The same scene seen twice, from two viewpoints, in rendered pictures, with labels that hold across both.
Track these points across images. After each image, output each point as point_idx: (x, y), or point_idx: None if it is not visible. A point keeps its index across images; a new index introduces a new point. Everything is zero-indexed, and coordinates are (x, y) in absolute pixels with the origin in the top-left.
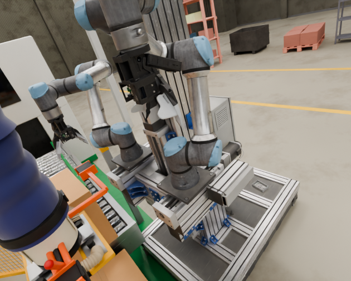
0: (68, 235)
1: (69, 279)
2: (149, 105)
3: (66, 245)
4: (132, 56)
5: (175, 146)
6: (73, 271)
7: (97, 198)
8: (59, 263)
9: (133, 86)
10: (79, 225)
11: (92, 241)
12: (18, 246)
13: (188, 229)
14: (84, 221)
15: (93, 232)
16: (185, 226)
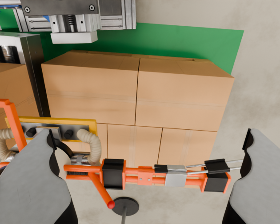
0: (58, 160)
1: (113, 176)
2: (54, 163)
3: (65, 162)
4: None
5: None
6: (109, 172)
7: (18, 117)
8: (102, 186)
9: None
10: (33, 133)
11: (69, 134)
12: None
13: (100, 19)
14: (26, 124)
15: (57, 128)
16: (98, 21)
